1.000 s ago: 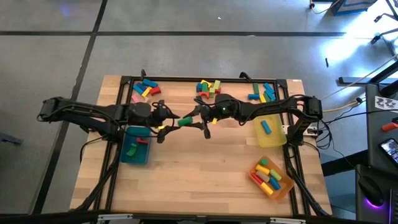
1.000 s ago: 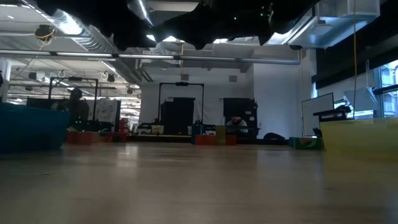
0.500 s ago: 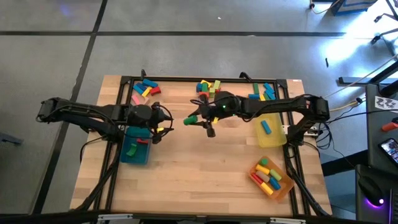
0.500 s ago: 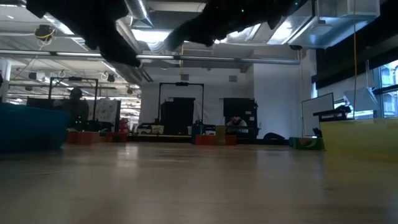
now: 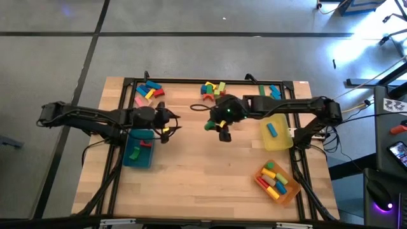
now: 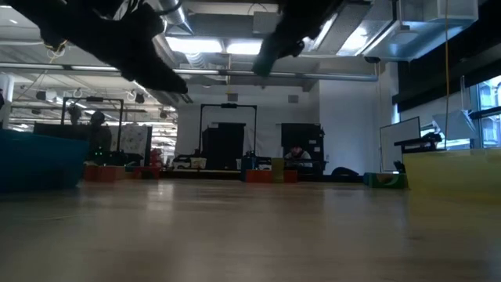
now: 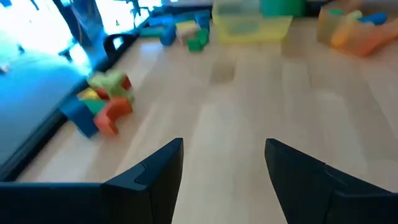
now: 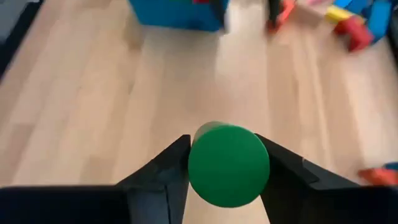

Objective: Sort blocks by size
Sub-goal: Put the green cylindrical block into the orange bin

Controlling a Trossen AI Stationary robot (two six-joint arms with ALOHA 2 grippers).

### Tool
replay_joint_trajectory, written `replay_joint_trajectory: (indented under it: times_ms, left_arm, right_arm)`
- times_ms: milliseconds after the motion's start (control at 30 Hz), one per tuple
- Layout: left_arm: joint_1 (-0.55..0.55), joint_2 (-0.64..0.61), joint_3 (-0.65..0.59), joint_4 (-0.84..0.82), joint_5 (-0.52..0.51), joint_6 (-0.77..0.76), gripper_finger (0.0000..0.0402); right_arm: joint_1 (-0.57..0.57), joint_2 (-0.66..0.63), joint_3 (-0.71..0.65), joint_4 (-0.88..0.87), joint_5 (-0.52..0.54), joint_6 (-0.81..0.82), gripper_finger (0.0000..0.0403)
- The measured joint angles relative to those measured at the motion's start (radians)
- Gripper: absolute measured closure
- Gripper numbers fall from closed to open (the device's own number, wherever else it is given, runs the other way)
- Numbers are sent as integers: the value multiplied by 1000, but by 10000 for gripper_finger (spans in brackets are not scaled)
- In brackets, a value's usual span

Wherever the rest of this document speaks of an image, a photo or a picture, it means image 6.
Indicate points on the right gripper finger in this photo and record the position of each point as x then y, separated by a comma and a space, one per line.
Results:
274, 49

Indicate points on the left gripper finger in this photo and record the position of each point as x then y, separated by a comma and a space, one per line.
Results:
156, 74

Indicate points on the red wooden arch block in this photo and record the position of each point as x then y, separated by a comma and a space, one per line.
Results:
99, 174
250, 177

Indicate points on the green wooden arch block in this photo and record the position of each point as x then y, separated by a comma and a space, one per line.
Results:
373, 183

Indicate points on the bright ceiling light panel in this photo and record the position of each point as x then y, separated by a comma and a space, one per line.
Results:
195, 45
242, 48

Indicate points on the long ceiling pipe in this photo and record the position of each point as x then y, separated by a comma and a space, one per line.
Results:
219, 73

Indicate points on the white printed cloth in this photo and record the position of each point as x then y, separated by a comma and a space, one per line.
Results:
133, 141

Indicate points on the red background object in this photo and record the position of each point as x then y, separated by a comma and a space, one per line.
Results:
156, 157

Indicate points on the person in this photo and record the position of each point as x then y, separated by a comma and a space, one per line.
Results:
297, 154
99, 137

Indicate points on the black backdrop panel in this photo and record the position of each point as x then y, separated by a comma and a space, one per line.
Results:
219, 135

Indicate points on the black cabinet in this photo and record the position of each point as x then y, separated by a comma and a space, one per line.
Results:
303, 133

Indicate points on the long red wooden block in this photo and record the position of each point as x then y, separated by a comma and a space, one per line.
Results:
146, 173

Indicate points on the blue wooden block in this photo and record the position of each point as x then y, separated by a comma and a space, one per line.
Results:
247, 162
366, 179

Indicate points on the light green wooden block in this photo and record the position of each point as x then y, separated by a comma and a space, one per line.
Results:
278, 170

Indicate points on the small red wooden block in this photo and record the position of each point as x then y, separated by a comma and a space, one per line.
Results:
291, 177

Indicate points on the black bag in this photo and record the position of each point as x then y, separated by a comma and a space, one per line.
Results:
346, 173

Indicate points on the blue plastic bin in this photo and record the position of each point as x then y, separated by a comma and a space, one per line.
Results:
39, 164

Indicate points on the whiteboard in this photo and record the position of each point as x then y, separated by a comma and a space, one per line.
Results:
399, 145

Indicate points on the window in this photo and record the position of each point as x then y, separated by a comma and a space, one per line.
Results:
489, 117

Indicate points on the yellow plastic bin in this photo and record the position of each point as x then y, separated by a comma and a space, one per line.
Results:
450, 176

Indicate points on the round metal air duct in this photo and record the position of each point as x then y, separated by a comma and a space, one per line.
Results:
180, 24

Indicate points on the black aluminium table frame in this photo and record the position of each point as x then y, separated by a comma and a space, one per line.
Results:
195, 176

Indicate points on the silver ventilation duct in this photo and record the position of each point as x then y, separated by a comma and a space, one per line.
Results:
422, 39

